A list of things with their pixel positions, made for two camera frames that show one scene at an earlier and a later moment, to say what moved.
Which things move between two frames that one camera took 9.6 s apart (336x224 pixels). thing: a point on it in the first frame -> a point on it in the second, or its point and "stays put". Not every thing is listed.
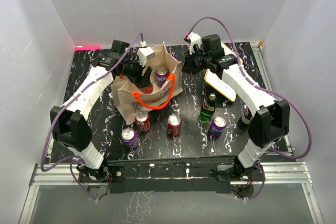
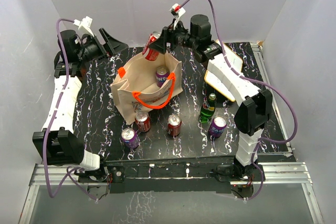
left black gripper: [144, 81] -> [114, 46]
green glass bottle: [208, 109] stays put
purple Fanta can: [161, 75] stays put
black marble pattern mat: [194, 125] stays put
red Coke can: [147, 89] -> [148, 53]
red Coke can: [143, 121] stays put
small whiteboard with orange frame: [216, 83] stays put
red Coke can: [174, 125] stays put
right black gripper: [188, 66] -> [167, 36]
